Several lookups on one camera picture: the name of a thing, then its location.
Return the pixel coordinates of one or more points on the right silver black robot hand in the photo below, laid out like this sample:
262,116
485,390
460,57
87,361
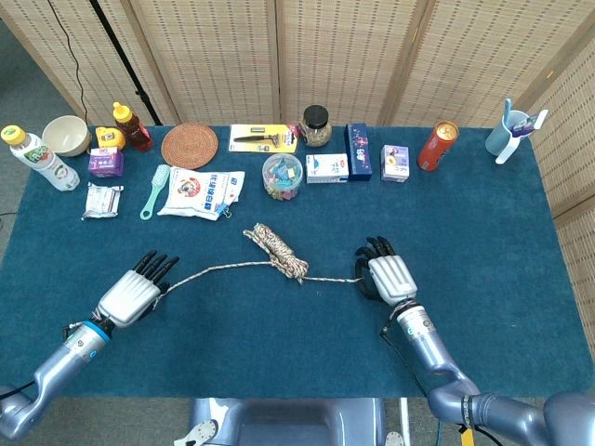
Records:
390,279

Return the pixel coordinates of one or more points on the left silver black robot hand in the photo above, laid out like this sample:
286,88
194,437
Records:
128,297

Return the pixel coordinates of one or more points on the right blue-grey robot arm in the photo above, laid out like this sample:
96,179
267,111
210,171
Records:
437,358

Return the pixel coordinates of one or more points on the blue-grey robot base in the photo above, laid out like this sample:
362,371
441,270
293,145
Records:
288,423

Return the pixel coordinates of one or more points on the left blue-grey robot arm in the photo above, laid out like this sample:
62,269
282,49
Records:
60,362

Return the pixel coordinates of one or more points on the white crumpled snack wrapper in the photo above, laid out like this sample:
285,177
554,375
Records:
102,200

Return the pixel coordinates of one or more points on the lilac and white box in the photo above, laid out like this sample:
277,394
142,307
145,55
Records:
395,163

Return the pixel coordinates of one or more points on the mint green brush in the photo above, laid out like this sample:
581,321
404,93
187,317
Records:
158,183

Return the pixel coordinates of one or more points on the white sugar bag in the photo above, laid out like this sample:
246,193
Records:
200,192

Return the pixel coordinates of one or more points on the white and blue box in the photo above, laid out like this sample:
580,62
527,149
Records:
326,168

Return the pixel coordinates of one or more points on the tall dark blue box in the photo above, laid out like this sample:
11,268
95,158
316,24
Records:
359,153

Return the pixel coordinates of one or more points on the blue binder clip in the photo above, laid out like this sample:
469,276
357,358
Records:
222,207

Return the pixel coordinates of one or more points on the blue carpet table cover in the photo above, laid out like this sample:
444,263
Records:
279,353

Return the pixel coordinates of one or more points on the small purple box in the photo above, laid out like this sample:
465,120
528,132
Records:
106,163

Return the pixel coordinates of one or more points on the red drink can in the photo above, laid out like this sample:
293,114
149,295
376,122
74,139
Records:
434,148

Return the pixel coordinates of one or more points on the clear tub of coloured clips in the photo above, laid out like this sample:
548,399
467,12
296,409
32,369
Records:
282,179

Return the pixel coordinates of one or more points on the yellow tape measure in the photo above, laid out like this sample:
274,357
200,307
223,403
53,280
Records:
110,138

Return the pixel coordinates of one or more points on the drink bottle with yellow cap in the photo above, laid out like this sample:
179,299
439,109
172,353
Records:
44,160

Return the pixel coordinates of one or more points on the round woven rattan coaster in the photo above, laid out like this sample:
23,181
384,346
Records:
189,146

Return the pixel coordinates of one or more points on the honey bottle with yellow cap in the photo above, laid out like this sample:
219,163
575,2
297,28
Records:
135,132

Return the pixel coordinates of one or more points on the glass jar with black lid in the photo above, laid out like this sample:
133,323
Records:
316,130

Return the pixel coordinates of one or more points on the beige bowl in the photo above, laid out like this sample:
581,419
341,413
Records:
66,135

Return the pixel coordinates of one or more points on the light blue cup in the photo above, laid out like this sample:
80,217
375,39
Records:
498,137

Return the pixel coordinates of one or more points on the razor in yellow card pack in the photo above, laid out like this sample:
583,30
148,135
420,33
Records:
262,139

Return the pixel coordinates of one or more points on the purple toothpaste tube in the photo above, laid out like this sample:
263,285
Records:
525,126

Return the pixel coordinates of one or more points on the light blue toothbrush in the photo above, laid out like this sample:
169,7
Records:
508,109

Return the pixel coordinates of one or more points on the black stand pole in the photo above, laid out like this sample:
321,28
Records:
125,60

